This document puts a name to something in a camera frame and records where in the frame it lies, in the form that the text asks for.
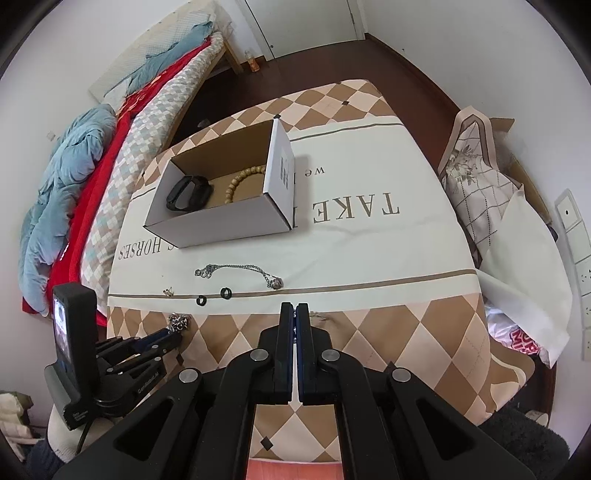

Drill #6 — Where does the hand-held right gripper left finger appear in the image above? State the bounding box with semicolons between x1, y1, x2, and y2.
53;302;295;480

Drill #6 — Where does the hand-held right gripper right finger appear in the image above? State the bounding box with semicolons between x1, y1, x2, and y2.
296;303;537;480

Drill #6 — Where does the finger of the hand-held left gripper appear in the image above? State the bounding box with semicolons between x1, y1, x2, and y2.
96;328;184;360
98;340;182;411

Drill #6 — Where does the white cardboard box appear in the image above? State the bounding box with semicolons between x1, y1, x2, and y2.
143;117;296;250

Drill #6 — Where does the person's left forearm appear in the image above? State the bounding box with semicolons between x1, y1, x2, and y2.
23;402;112;480

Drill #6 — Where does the beige folded cloth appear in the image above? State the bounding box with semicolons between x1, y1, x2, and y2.
0;391;34;445

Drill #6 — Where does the checkered printed tablecloth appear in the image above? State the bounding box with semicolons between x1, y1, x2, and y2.
106;79;537;463

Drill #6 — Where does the black wristband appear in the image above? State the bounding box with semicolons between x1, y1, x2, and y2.
165;175;214;214

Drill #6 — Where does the blue blanket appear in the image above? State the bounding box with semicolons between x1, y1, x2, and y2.
18;104;118;317

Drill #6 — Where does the red blanket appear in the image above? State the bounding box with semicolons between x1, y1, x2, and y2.
21;42;214;315

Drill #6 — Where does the checkered quilt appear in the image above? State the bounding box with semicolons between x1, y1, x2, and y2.
78;31;226;294

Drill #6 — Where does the red and white plastic bag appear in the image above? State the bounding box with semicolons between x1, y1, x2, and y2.
487;307;542;357

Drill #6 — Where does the white paper sheet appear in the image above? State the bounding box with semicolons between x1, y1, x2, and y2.
475;188;574;367

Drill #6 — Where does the floral beige cloth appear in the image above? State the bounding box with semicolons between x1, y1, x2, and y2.
437;106;528;261

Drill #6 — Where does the dark fluffy rug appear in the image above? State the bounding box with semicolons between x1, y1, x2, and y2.
479;405;571;480

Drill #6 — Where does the white quilted mattress pad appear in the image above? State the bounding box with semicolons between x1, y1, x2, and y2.
88;0;232;103

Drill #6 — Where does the white door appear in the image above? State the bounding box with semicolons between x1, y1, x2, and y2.
235;0;366;61

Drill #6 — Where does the silver chain necklace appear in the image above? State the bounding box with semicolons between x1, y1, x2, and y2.
194;263;284;291

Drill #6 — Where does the black cable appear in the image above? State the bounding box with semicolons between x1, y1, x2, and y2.
75;421;93;453

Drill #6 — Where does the wooden bead bracelet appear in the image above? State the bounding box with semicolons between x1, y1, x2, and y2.
225;165;268;202

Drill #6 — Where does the white wall socket panel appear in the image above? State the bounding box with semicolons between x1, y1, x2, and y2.
554;188;591;361

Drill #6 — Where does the wooden bed frame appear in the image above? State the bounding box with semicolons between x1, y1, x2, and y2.
223;34;245;75

